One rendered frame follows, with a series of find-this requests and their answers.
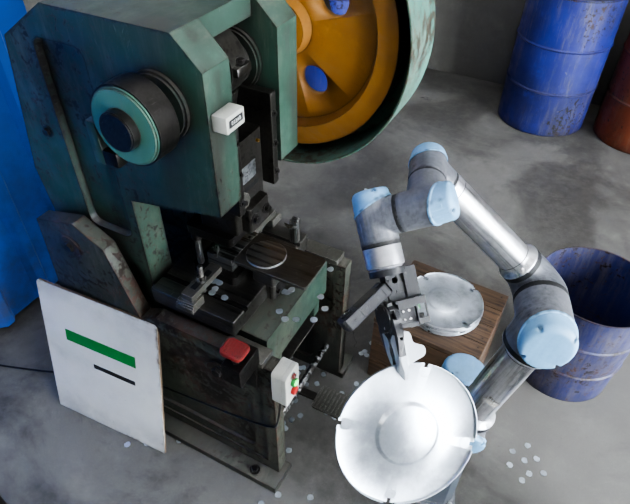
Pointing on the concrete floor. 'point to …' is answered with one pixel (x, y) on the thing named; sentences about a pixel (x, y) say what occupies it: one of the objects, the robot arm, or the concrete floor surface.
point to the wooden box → (475, 341)
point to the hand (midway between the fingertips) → (399, 373)
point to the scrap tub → (597, 320)
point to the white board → (105, 363)
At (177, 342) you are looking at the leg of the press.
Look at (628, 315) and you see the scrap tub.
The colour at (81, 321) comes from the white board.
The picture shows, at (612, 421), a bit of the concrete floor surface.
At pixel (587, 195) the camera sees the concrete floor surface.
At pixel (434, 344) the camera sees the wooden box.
